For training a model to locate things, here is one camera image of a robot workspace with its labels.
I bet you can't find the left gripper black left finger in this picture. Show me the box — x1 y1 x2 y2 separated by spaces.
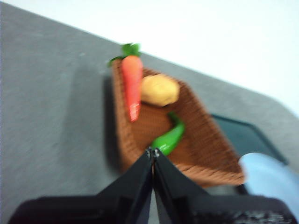
7 147 154 224

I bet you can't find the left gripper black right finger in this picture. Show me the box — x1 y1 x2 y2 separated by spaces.
153 148 299 224

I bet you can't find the green pepper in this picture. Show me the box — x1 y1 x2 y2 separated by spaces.
151 111 186 156

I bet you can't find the brown wicker basket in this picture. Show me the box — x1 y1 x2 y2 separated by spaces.
109 58 246 189

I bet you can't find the pale blue plate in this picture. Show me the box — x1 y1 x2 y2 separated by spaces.
238 153 299 206

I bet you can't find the black tray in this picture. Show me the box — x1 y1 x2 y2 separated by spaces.
210 113 289 194

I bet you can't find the yellow-brown potato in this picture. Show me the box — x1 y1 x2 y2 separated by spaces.
141 75 180 107

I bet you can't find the orange toy carrot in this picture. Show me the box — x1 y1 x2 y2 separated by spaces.
109 42 143 122

